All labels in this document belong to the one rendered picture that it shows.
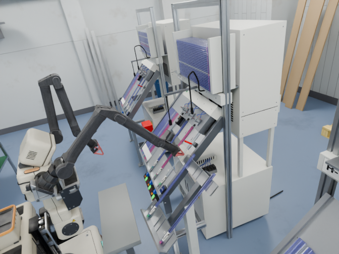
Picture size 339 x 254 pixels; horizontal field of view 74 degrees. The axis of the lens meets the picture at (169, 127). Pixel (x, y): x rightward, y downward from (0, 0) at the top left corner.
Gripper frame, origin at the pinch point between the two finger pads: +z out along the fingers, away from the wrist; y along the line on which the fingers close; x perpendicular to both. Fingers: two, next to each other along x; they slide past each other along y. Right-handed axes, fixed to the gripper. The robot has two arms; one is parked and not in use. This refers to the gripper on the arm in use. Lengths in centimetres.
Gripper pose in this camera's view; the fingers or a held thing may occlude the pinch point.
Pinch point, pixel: (182, 153)
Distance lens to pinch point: 164.2
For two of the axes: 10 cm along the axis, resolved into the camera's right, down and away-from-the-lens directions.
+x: -5.7, 8.0, 1.8
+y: -3.2, -4.2, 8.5
